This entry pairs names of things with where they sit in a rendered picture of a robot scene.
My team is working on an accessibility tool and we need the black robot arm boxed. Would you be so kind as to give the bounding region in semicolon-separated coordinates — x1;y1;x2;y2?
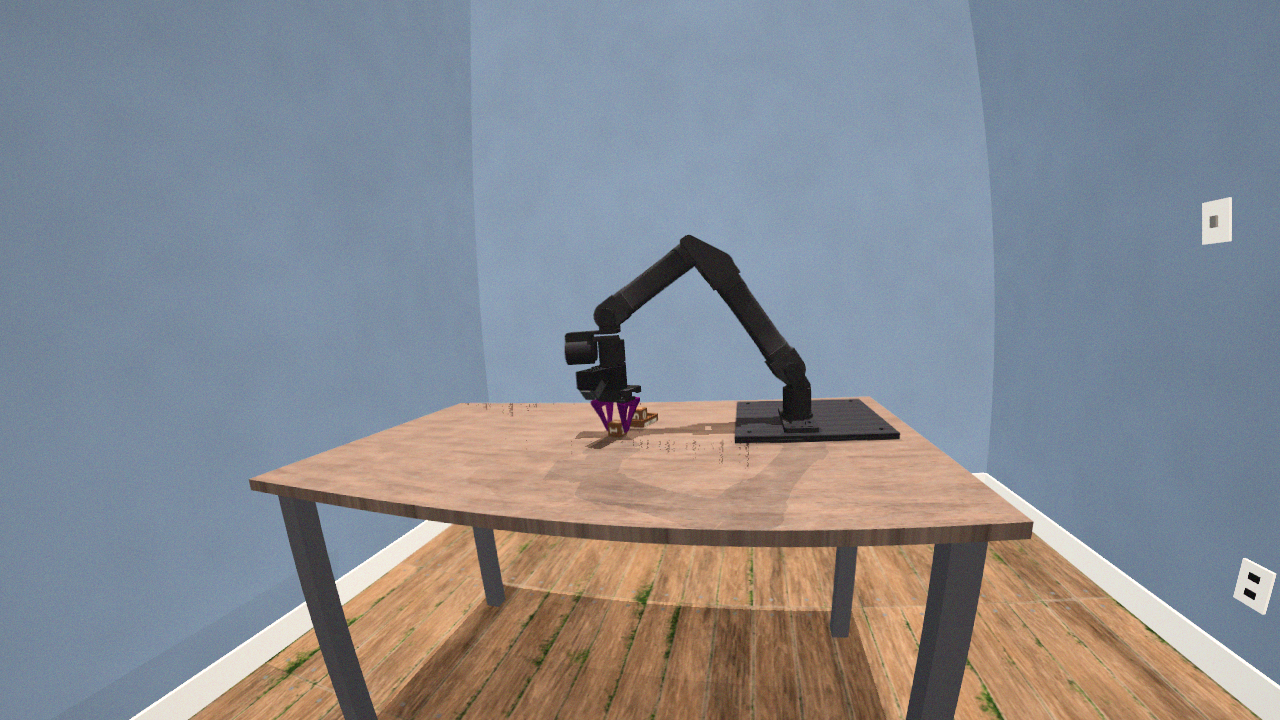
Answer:
564;234;819;433

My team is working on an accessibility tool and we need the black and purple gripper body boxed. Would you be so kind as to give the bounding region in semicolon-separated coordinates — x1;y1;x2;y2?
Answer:
598;363;641;404

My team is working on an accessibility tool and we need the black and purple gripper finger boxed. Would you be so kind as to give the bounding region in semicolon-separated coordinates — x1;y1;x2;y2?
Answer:
591;398;614;430
617;397;640;432

